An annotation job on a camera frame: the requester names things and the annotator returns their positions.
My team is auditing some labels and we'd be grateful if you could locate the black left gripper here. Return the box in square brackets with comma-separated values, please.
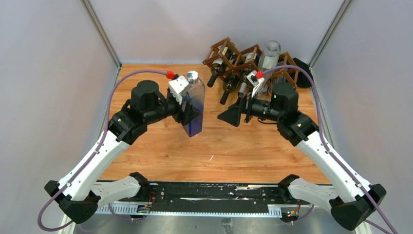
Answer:
[144, 91, 201, 125]

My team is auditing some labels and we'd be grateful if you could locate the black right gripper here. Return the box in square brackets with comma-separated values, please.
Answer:
[218, 86, 283, 127]

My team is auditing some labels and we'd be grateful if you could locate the blue square glass bottle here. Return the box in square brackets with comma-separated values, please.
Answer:
[184, 70, 206, 137]

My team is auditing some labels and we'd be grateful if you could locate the dark bottle white label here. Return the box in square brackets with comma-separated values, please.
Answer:
[207, 47, 232, 87]

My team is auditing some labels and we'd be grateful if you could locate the clear round glass bottle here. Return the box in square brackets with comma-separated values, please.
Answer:
[257, 40, 281, 98]

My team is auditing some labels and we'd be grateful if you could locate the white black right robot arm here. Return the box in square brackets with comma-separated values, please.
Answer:
[218, 83, 386, 231]

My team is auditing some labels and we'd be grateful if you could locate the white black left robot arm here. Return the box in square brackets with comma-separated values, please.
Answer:
[45, 76, 205, 224]

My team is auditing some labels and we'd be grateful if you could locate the dark bottle barcode label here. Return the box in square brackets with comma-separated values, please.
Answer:
[238, 51, 261, 98]

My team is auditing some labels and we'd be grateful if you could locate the dark bottle lower rack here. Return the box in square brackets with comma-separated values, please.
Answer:
[220, 73, 240, 105]

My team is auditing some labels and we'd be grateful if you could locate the brown wooden wine rack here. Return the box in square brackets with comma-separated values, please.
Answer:
[202, 37, 299, 88]

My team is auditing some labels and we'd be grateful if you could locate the black cloth behind rack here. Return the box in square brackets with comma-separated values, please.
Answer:
[293, 58, 314, 88]

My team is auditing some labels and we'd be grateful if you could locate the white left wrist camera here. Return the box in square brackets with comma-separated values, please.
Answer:
[168, 76, 190, 104]

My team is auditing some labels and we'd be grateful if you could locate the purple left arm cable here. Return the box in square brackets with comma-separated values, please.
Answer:
[37, 69, 176, 233]

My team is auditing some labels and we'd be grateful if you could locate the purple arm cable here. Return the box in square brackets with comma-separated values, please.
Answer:
[256, 65, 399, 234]
[37, 69, 176, 233]

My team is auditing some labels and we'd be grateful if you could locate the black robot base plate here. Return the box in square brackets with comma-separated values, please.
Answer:
[97, 181, 311, 218]

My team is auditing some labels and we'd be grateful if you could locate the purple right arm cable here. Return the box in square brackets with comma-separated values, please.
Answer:
[256, 65, 399, 234]

